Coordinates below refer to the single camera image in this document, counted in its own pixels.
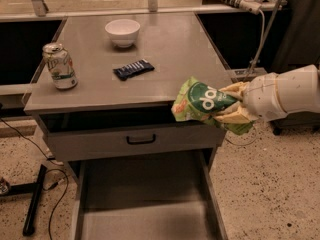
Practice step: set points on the green rice chip bag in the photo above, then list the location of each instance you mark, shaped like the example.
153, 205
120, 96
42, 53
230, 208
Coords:
197, 101

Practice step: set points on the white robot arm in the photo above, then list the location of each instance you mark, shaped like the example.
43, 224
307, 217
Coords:
299, 90

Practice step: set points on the green white soda can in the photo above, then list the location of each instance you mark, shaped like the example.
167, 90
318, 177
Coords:
60, 66

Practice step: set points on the dark cabinet at right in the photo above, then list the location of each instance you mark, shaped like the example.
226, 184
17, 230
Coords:
300, 47

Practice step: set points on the black drawer handle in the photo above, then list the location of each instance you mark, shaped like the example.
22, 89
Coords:
134, 140

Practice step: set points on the dark blue snack bar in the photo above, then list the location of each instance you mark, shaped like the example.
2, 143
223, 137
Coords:
133, 69

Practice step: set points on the grey top drawer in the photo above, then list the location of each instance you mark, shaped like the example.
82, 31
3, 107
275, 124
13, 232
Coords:
85, 135

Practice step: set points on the grey side bracket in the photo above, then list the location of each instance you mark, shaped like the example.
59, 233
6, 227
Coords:
244, 75

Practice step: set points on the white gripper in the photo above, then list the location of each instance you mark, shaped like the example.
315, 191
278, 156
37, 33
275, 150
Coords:
261, 96

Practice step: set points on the grey drawer cabinet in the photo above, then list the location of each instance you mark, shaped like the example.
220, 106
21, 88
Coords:
174, 43

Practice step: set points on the open grey middle drawer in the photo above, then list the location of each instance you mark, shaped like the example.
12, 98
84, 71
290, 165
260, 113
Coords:
164, 196

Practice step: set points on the white ceramic bowl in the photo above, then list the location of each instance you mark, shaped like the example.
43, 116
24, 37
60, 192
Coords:
123, 32

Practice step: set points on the black stand base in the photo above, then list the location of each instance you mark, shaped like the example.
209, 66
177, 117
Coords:
34, 189

